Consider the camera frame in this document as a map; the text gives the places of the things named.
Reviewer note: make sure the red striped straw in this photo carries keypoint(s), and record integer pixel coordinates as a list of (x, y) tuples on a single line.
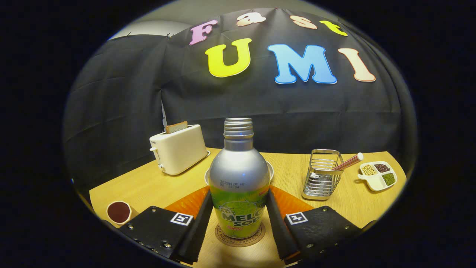
[(349, 162)]

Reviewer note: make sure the silver green juice bottle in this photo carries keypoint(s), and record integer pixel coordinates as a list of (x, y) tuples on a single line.
[(238, 167)]

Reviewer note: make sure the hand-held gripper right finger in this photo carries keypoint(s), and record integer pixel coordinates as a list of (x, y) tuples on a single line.
[(277, 227)]

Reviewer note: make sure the wooden table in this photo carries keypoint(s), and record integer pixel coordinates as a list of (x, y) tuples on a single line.
[(290, 167)]

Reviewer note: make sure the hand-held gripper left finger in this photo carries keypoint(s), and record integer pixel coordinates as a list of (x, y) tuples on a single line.
[(197, 230)]

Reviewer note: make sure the white plate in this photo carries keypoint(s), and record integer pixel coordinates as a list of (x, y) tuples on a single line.
[(270, 171)]

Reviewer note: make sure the black backdrop cloth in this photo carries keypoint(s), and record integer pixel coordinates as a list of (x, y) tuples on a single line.
[(260, 111)]

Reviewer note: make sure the white toaster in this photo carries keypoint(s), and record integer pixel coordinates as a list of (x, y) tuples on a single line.
[(182, 152)]

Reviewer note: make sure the white divided dish with beans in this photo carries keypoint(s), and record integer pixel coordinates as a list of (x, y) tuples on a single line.
[(377, 183)]

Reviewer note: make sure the toast slice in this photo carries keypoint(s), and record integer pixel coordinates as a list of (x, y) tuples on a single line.
[(176, 127)]

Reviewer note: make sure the round wooden coaster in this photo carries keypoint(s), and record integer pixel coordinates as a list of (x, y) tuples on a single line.
[(238, 242)]

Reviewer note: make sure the juice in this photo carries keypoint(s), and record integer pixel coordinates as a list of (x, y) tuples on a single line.
[(118, 212)]

